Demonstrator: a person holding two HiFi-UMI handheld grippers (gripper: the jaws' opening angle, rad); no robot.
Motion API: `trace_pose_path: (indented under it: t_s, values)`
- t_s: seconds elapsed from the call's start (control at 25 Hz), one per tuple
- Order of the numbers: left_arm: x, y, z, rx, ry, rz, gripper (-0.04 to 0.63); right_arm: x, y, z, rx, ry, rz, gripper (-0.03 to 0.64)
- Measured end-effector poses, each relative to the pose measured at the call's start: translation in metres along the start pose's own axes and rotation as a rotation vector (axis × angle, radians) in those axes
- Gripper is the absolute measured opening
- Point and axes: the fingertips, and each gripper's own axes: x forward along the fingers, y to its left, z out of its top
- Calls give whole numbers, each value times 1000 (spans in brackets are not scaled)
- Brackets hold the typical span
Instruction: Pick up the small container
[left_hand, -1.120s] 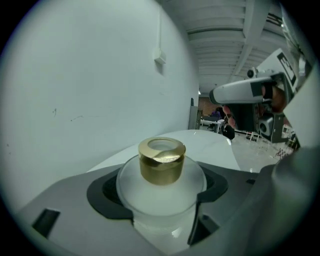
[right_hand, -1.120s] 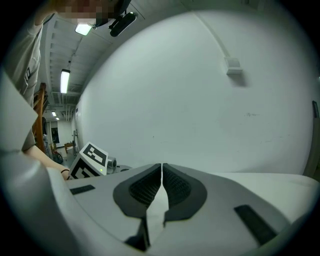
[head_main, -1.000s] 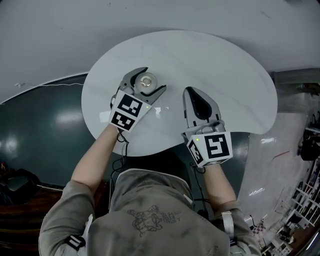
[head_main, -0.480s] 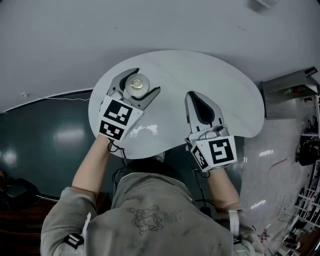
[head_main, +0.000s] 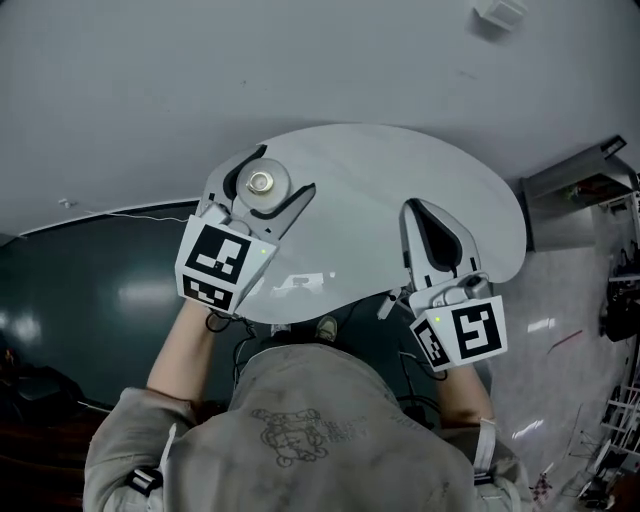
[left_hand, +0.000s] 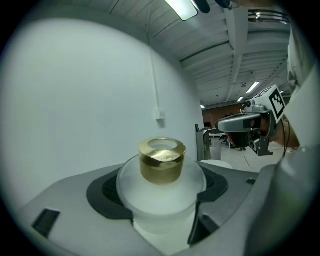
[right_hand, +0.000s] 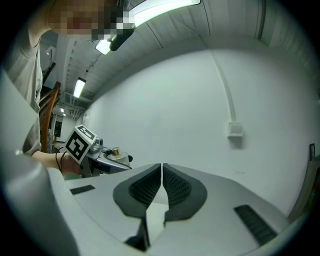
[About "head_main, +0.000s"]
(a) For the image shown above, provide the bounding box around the grey printed shirt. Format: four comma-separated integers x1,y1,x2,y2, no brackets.
84,344,534,512

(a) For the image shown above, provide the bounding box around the person's left forearm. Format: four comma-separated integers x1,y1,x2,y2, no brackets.
146,302,251,407

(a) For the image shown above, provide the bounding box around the black bag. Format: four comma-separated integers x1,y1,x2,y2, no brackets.
598,279,640,344

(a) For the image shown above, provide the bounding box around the red stick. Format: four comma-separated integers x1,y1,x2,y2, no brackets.
547,328,584,355

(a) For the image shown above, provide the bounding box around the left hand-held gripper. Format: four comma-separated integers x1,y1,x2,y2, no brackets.
173,144,317,316

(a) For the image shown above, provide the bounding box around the white kidney-shaped table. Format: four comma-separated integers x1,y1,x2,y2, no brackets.
202,123,527,326

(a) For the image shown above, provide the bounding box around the grey shelf unit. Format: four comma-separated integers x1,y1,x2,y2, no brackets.
518,133,640,252

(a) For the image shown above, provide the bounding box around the white harness strap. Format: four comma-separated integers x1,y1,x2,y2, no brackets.
124,423,177,496
472,418,500,487

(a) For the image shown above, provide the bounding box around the brown wooden furniture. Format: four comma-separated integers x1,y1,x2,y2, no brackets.
0,399,116,512

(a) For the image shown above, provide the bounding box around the checkered cloth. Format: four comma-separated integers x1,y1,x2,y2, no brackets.
532,474,555,504

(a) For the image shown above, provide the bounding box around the person's right forearm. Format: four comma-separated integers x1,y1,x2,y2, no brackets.
434,362,496,430

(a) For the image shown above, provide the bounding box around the white wall box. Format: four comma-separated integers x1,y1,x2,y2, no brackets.
471,0,530,30

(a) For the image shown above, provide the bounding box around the black framed picture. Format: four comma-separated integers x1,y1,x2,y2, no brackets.
599,134,629,160

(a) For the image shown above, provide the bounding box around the black chair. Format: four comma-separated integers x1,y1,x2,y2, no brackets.
0,363,84,419

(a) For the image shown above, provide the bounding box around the white power strip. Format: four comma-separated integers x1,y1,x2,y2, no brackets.
376,287,404,321

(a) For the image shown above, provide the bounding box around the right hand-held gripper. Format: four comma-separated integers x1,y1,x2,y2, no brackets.
398,198,509,374

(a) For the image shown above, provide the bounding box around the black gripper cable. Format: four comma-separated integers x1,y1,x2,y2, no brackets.
204,309,256,339

